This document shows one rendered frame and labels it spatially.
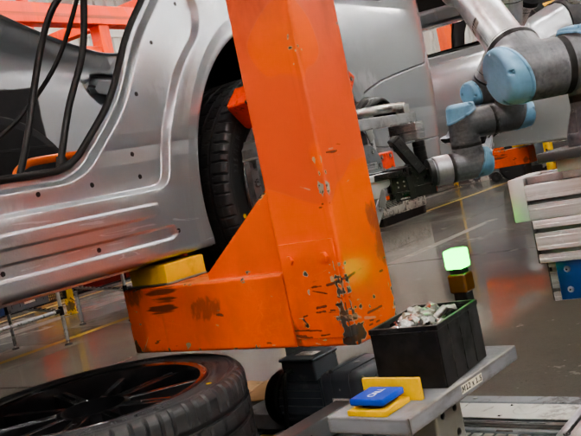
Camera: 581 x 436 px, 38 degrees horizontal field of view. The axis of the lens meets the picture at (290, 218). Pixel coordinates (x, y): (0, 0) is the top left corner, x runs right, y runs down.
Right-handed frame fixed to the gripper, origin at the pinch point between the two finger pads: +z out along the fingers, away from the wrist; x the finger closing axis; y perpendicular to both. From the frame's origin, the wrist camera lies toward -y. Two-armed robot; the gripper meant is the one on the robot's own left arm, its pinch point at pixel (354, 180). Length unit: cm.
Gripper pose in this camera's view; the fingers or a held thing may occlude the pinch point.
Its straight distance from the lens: 213.9
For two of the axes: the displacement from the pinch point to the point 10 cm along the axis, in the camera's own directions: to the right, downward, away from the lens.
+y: 1.9, 9.7, 1.3
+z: -9.7, 2.1, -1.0
